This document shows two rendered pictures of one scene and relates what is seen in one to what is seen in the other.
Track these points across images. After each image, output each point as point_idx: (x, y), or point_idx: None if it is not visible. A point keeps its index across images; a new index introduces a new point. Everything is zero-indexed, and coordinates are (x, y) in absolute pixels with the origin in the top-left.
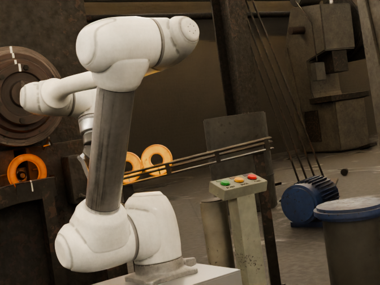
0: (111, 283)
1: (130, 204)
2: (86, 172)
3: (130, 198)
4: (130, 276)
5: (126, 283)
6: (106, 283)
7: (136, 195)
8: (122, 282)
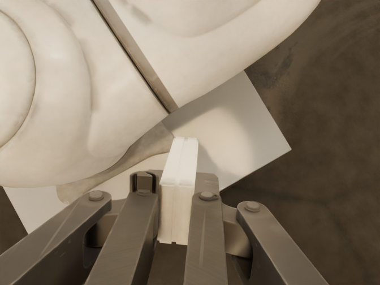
0: (208, 147)
1: (49, 6)
2: (277, 246)
3: (37, 27)
4: (159, 122)
5: (169, 117)
6: (221, 158)
7: (0, 18)
8: (181, 132)
